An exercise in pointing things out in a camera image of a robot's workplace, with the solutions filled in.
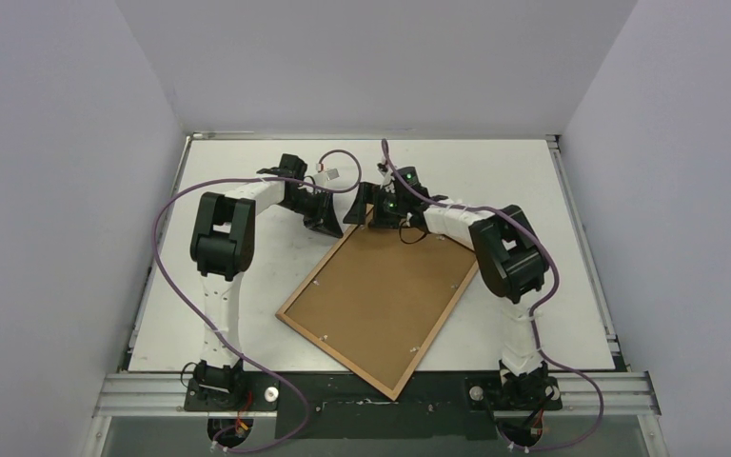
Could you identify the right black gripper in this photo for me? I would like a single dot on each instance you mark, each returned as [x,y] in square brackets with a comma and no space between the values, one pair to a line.
[372,206]

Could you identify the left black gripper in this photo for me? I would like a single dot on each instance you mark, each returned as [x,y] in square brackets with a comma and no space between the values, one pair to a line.
[325,220]

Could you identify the wooden picture frame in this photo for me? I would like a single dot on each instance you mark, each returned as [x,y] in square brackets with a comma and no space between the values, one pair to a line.
[340,359]

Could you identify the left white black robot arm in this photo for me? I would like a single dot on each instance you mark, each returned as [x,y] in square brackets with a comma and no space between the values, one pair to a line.
[222,247]

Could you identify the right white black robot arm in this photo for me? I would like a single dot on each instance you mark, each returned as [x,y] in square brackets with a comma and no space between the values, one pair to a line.
[509,261]

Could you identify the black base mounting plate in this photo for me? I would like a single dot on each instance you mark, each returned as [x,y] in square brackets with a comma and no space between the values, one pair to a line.
[473,404]

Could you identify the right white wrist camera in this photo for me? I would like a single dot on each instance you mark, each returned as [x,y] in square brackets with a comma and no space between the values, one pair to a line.
[387,175]

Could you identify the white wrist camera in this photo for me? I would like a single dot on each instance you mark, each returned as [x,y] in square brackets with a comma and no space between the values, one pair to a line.
[387,175]
[325,174]

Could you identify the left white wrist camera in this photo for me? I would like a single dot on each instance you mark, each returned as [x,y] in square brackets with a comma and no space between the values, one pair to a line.
[325,174]

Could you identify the aluminium front rail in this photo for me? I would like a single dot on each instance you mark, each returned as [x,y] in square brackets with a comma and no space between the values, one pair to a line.
[163,395]

